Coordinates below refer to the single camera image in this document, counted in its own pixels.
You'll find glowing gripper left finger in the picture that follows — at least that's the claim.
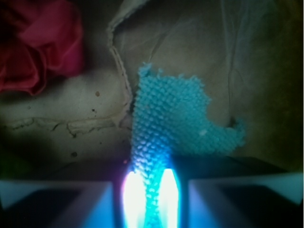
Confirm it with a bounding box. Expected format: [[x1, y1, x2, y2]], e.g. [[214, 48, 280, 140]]
[[114, 171, 146, 228]]

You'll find light blue cloth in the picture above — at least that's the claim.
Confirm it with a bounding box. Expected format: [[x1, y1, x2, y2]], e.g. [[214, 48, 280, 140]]
[[131, 63, 246, 228]]

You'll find brown paper bag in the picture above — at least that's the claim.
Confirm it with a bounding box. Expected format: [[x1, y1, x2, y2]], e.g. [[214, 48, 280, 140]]
[[0, 0, 304, 171]]

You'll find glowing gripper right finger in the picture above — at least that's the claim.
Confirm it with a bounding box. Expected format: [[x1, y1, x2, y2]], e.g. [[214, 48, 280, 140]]
[[159, 168, 189, 228]]

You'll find red crumpled cloth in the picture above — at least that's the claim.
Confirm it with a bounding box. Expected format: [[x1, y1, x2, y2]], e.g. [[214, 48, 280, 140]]
[[0, 0, 85, 95]]

